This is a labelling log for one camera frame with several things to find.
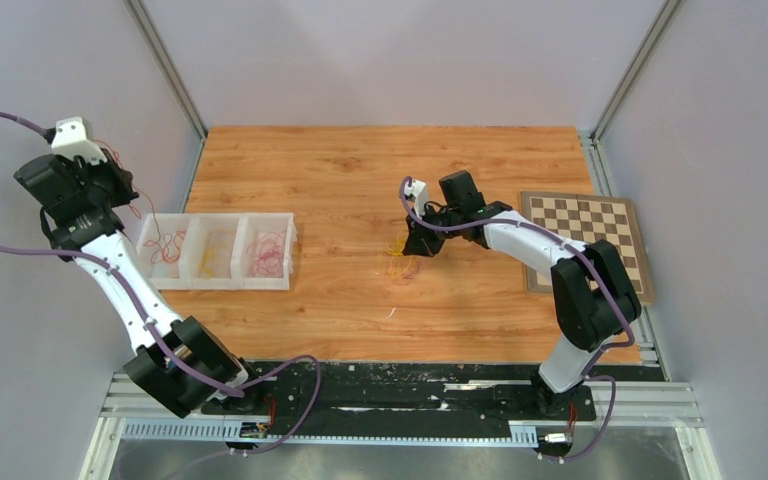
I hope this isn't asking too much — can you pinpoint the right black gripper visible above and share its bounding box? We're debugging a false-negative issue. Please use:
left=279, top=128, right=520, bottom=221
left=403, top=202, right=461, bottom=259

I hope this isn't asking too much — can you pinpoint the wooden chessboard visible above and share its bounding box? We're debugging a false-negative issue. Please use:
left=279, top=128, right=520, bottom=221
left=519, top=191, right=656, bottom=306

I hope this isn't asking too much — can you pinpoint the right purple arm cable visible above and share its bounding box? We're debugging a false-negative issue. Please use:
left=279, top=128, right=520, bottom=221
left=399, top=176, right=637, bottom=463

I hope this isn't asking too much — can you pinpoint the white plastic two-compartment bin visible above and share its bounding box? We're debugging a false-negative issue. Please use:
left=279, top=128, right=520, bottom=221
left=135, top=213, right=297, bottom=291

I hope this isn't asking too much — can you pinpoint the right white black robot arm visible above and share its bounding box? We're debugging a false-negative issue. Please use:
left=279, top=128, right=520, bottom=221
left=399, top=170, right=642, bottom=418

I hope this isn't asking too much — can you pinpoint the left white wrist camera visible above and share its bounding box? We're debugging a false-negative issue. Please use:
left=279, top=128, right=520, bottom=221
left=50, top=117, right=109, bottom=165

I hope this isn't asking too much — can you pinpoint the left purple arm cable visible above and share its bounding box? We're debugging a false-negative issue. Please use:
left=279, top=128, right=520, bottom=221
left=0, top=109, right=322, bottom=458

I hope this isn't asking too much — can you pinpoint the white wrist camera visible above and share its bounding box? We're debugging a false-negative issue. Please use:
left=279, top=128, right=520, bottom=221
left=402, top=178, right=429, bottom=217
left=50, top=117, right=109, bottom=165

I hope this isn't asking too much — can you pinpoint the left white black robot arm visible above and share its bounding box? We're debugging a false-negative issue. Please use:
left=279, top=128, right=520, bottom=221
left=14, top=154, right=266, bottom=418

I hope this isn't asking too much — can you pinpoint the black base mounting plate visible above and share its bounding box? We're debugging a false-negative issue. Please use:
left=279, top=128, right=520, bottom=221
left=137, top=358, right=668, bottom=440

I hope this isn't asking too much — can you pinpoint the aluminium frame rail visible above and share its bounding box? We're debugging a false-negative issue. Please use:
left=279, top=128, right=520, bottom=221
left=100, top=374, right=704, bottom=428

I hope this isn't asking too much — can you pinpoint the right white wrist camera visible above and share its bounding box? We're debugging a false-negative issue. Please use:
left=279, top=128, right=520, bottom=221
left=402, top=178, right=429, bottom=217

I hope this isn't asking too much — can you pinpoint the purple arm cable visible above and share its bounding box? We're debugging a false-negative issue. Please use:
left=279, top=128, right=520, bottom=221
left=0, top=109, right=322, bottom=458
left=399, top=176, right=637, bottom=463

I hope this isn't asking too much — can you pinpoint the white slotted cable duct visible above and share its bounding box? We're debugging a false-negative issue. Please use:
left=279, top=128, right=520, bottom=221
left=121, top=421, right=539, bottom=448

